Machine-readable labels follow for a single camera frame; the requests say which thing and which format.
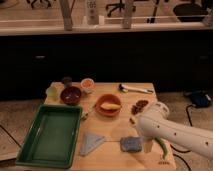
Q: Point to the yellow banana piece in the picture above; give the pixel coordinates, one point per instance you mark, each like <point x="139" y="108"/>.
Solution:
<point x="110" y="106"/>

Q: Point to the dark small cup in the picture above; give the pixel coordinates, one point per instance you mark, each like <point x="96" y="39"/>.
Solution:
<point x="67" y="81"/>

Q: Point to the white cup orange contents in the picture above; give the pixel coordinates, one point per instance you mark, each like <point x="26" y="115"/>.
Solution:
<point x="87" y="85"/>

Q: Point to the grey folded cloth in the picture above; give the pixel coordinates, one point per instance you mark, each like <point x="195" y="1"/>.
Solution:
<point x="90" y="142"/>

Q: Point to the black device on floor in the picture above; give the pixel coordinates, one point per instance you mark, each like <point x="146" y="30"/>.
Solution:
<point x="199" y="99"/>

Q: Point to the orange bowl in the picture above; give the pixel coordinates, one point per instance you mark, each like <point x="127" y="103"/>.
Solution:
<point x="107" y="98"/>

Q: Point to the metal spoon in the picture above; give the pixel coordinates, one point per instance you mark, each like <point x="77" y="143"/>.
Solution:
<point x="85" y="115"/>

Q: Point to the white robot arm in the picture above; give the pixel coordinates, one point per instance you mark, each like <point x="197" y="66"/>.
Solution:
<point x="154" y="123"/>

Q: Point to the light green cup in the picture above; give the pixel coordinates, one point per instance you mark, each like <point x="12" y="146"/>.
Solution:
<point x="52" y="93"/>

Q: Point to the dark red bowl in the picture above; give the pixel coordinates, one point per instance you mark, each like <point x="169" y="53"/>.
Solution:
<point x="71" y="95"/>

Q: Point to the green plastic tray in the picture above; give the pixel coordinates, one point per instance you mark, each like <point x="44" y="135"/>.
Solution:
<point x="52" y="137"/>

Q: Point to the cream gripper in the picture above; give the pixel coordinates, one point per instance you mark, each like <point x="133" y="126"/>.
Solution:
<point x="147" y="145"/>

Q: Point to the brown white block eraser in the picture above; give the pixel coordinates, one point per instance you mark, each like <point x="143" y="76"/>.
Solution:
<point x="133" y="120"/>

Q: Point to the blue sponge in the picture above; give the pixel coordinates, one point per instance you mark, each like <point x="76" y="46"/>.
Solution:
<point x="130" y="144"/>

